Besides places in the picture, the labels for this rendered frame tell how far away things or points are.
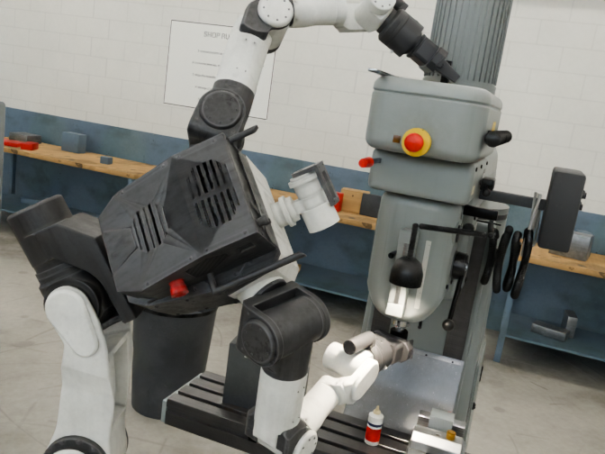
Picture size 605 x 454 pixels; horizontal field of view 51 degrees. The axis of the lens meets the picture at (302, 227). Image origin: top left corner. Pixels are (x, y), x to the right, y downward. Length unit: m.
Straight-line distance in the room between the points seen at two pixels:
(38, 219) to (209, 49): 5.44
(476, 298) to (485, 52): 0.74
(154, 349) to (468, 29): 2.39
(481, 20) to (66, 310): 1.22
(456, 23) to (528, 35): 4.07
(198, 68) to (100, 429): 5.54
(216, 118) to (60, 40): 6.52
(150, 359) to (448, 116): 2.50
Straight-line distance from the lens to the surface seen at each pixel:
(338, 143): 6.06
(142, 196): 1.16
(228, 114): 1.26
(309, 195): 1.22
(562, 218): 1.79
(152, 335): 3.46
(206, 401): 1.92
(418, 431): 1.71
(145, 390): 3.63
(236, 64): 1.36
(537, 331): 5.45
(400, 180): 1.49
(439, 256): 1.55
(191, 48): 6.75
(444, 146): 1.37
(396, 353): 1.61
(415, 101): 1.38
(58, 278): 1.31
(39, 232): 1.30
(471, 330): 2.05
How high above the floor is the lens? 1.83
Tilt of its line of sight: 12 degrees down
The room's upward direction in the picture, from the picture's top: 8 degrees clockwise
